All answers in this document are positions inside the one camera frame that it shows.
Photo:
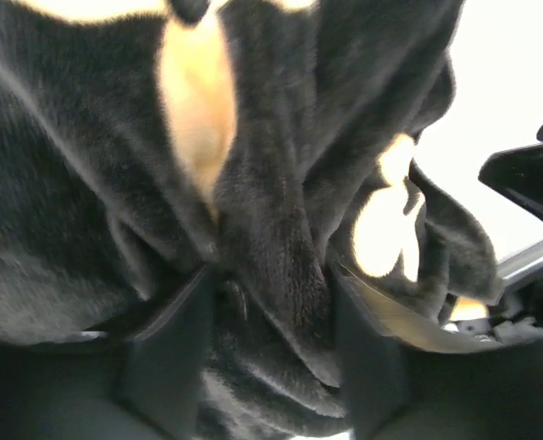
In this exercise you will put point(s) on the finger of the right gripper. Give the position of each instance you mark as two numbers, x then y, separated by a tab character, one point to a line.
517	174

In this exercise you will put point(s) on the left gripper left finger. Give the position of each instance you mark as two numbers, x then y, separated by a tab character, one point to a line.
135	377

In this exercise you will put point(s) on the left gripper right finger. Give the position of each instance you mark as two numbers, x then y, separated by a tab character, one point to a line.
403	377

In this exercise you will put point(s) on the black floral plush pillowcase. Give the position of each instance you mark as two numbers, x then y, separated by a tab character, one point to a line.
140	140

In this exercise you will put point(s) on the aluminium mounting rail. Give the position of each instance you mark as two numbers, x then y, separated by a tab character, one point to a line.
523	263

